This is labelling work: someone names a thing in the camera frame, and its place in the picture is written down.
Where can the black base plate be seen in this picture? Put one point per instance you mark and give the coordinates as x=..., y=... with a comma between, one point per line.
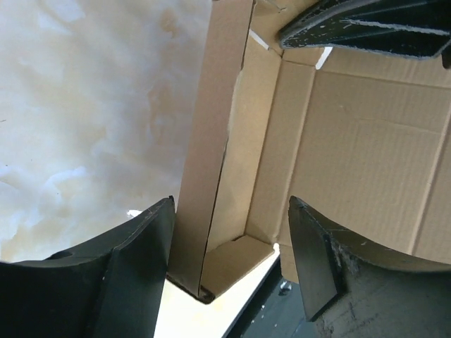
x=275, y=309

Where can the brown cardboard box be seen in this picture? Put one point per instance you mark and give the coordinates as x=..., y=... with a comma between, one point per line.
x=362, y=138

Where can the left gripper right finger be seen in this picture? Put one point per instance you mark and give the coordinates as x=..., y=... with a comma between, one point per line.
x=354, y=287

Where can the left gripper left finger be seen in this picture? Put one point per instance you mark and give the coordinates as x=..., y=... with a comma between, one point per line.
x=109, y=286

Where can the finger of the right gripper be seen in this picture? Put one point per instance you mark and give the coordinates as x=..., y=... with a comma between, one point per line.
x=410, y=29

